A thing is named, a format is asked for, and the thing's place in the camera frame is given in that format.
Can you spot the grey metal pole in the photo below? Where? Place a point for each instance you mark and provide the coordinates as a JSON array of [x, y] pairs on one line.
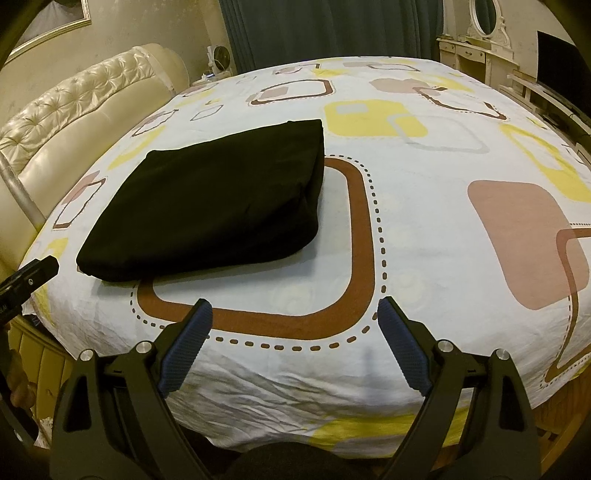
[[21, 194]]

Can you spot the cream tufted headboard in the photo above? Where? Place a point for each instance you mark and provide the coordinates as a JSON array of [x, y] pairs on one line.
[[74, 115]]

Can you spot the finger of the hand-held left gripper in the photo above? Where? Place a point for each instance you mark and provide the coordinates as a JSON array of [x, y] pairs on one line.
[[41, 272]]

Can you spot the patterned white bed sheet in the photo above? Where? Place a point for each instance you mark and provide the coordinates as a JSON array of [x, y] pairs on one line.
[[438, 152]]

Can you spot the yellow wooden bed base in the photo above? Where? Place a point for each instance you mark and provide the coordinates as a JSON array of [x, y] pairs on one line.
[[41, 369]]

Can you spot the small white desk fan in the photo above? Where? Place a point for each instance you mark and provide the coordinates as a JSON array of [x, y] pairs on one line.
[[219, 57]]

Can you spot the white vanity table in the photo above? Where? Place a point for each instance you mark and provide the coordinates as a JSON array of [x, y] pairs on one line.
[[466, 57]]

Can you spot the person's left hand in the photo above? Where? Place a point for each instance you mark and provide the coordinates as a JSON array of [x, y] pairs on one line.
[[22, 383]]

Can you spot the framed wall picture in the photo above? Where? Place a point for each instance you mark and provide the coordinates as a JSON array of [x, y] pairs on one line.
[[51, 25]]

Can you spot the dark teal curtain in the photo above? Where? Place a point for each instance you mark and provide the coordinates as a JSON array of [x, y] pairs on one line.
[[332, 27]]

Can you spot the white television stand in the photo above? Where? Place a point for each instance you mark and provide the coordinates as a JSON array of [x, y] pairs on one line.
[[545, 99]]

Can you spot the black pants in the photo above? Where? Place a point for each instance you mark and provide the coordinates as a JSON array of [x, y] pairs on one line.
[[207, 198]]

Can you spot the black television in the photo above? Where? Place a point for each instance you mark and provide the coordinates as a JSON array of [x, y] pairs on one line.
[[561, 64]]

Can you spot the white oval vanity mirror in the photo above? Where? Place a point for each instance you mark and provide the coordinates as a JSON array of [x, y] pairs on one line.
[[485, 18]]

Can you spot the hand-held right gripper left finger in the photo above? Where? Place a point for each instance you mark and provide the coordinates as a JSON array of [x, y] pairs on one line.
[[187, 346]]

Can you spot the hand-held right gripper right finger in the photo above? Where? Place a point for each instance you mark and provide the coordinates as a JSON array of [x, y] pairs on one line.
[[406, 346]]

